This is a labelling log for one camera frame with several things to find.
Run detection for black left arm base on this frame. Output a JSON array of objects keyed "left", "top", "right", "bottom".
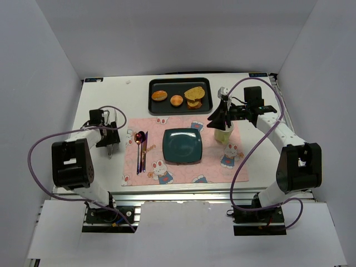
[{"left": 82, "top": 206, "right": 139, "bottom": 234}]

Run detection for dark teal square plate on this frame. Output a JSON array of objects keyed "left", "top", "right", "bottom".
[{"left": 162, "top": 128, "right": 202, "bottom": 164}]

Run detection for aluminium table frame rail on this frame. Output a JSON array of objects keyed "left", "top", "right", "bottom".
[{"left": 50, "top": 187, "right": 318, "bottom": 208}]

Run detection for yellow bread slice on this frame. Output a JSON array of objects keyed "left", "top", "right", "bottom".
[{"left": 184, "top": 86, "right": 205, "bottom": 101}]

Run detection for iridescent small spoon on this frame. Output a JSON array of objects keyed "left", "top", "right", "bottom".
[{"left": 134, "top": 132, "right": 142, "bottom": 175}]

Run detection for iridescent large spoon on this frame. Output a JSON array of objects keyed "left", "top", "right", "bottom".
[{"left": 138, "top": 131, "right": 146, "bottom": 172}]

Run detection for silver metal tongs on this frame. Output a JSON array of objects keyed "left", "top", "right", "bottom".
[{"left": 104, "top": 109, "right": 119, "bottom": 159}]

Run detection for small round orange bun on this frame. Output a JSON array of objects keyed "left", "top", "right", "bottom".
[{"left": 170, "top": 95, "right": 184, "bottom": 107}]

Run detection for pale yellow mug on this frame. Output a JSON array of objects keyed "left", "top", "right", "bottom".
[{"left": 214, "top": 126, "right": 234, "bottom": 145}]

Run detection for black baking tray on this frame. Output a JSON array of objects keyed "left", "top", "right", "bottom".
[{"left": 148, "top": 77, "right": 213, "bottom": 115}]

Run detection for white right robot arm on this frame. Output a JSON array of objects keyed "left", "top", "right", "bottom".
[{"left": 208, "top": 86, "right": 322, "bottom": 209}]

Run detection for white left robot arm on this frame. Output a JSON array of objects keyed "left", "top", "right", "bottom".
[{"left": 51, "top": 109, "right": 120, "bottom": 209}]

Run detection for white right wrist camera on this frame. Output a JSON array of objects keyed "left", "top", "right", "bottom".
[{"left": 217, "top": 87, "right": 229, "bottom": 99}]

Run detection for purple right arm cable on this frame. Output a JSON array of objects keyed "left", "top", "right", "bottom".
[{"left": 226, "top": 77, "right": 304, "bottom": 230}]

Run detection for sesame round bun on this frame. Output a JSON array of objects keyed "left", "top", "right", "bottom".
[{"left": 151, "top": 90, "right": 167, "bottom": 102}]

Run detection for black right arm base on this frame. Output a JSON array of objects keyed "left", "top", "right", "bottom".
[{"left": 226, "top": 207, "right": 286, "bottom": 236}]

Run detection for pink bunny placemat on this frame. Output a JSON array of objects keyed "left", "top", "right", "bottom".
[{"left": 122, "top": 116, "right": 245, "bottom": 186}]

